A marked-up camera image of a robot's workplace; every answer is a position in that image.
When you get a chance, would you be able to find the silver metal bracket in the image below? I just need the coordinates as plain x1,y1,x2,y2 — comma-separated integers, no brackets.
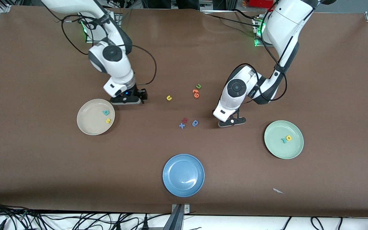
172,203,190,214

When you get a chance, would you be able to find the blue plate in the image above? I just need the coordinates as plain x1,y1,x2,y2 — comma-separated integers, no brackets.
163,154,205,197

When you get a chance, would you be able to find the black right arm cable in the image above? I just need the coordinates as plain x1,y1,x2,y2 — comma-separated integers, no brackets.
43,0,157,85

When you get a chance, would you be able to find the thin black table cable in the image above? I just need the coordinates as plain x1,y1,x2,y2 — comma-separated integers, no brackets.
202,11,261,29

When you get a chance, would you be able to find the red box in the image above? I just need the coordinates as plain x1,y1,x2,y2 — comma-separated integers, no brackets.
248,0,272,8

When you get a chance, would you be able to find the beige brown plate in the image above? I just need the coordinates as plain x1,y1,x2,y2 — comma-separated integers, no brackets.
77,99,116,136

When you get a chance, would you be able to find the light green plate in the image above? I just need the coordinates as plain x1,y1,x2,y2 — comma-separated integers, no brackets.
264,120,304,159

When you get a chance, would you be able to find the brown table cover mat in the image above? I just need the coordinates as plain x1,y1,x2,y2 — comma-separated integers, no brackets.
0,6,368,218

